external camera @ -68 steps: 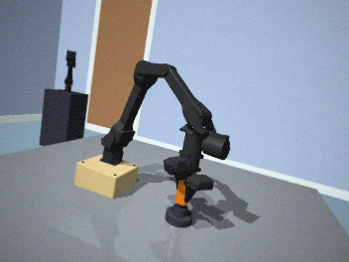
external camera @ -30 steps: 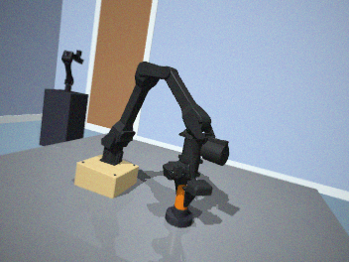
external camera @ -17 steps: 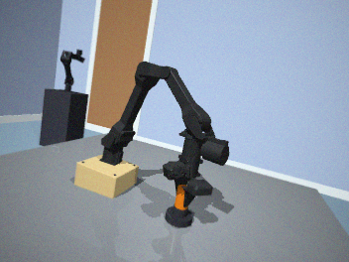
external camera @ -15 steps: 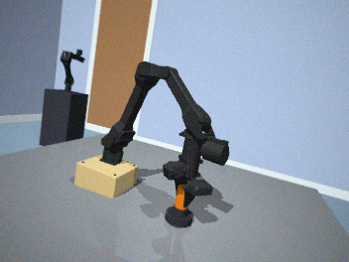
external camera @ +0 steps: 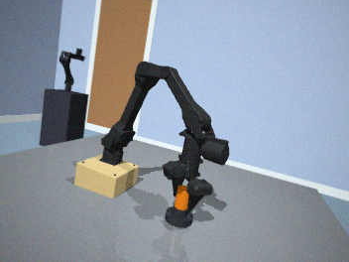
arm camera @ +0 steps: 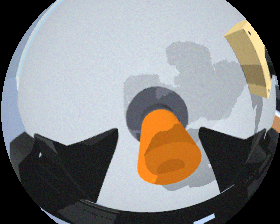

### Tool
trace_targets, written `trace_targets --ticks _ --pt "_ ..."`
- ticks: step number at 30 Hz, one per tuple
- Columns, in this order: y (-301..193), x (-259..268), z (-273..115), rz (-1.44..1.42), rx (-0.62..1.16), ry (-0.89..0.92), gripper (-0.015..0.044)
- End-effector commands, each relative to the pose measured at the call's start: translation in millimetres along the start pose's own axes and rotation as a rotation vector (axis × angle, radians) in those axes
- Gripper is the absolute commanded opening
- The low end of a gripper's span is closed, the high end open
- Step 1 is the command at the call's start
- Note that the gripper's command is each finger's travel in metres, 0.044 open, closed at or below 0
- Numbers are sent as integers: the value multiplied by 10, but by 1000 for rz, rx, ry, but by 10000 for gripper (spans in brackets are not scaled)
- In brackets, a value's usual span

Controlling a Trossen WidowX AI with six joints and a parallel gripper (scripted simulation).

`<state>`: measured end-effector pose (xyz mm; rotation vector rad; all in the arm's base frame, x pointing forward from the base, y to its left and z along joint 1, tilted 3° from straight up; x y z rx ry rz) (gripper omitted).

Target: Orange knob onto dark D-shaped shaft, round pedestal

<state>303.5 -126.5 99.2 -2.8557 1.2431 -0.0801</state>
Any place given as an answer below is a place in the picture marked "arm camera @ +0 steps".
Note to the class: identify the orange knob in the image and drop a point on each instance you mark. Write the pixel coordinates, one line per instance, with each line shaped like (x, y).
(167, 153)

